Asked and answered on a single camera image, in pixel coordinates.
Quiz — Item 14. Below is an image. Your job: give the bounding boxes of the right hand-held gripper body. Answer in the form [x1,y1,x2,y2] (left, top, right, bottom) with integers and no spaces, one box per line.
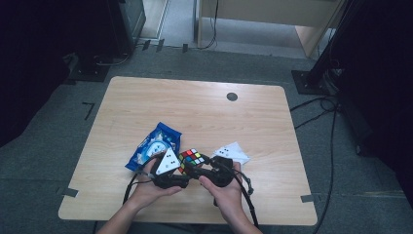
[206,141,251,188]

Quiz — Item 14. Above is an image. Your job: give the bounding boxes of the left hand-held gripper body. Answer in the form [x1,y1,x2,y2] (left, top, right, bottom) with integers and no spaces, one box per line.
[150,148,182,190]

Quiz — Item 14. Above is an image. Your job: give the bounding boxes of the multicoloured puzzle cube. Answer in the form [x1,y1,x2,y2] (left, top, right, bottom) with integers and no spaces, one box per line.
[177,147,210,175]

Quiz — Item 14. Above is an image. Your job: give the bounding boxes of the blue wet wipe packet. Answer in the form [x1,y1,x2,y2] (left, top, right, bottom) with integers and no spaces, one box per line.
[125,121,183,173]

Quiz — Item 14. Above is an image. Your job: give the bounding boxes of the person's right hand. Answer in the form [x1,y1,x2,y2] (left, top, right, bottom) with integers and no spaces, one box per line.
[198,161,243,217]

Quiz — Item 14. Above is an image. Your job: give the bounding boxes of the person's left hand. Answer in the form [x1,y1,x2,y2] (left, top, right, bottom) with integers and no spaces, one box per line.
[130,158,183,209]

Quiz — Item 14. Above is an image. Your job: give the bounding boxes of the person's dark clothing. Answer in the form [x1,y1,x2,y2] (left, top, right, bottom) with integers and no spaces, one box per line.
[128,221,228,234]

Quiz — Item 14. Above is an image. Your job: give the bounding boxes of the black tape corner mark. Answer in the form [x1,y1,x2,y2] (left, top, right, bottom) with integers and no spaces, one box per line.
[81,101,95,122]

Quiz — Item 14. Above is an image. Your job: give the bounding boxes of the black metal stand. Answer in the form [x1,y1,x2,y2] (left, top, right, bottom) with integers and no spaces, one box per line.
[290,0,352,97]

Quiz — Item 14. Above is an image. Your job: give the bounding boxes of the beige wooden desk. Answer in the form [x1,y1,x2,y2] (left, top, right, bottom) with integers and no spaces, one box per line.
[194,0,346,59]

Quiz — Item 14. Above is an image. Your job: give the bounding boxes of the dark curtain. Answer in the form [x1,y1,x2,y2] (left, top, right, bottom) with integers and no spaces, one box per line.
[0,0,113,149]
[324,0,413,209]

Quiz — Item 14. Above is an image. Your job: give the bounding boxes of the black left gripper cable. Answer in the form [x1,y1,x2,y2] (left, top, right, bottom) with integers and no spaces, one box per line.
[122,155,157,209]

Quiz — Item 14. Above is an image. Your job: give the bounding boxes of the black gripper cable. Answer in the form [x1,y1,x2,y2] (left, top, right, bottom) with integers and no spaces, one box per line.
[223,160,260,228]
[122,155,157,209]

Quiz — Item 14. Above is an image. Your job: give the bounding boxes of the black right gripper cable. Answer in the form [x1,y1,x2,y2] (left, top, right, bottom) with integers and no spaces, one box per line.
[223,160,260,228]

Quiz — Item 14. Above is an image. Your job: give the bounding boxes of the short black floor cable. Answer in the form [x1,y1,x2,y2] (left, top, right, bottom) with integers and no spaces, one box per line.
[293,110,329,131]

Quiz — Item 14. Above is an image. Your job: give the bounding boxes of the looped black floor cable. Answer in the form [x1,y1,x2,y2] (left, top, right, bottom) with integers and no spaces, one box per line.
[289,96,340,113]

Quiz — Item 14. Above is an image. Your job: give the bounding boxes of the long black floor cable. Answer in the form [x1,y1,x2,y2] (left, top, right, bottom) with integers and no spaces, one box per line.
[311,106,339,234]

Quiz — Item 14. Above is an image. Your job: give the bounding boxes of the grey floor cable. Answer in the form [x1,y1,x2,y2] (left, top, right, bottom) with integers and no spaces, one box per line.
[94,52,134,67]

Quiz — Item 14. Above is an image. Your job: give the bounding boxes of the black stand base plate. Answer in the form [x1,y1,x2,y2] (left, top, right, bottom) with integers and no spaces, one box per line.
[66,53,113,83]

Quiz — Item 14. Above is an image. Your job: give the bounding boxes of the hanging black cable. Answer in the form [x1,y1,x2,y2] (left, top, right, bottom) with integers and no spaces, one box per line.
[198,0,219,51]

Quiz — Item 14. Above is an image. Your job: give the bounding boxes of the tangled coloured wires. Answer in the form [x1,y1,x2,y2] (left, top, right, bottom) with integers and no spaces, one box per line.
[322,48,345,97]

